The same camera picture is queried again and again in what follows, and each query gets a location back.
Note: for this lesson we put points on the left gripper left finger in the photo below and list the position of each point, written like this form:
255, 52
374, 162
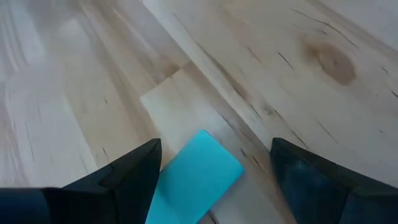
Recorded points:
93, 199

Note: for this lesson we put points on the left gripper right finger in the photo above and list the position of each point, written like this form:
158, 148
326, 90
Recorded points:
326, 199

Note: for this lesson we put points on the light teal rectangular block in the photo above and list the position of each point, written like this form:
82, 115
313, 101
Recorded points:
192, 177

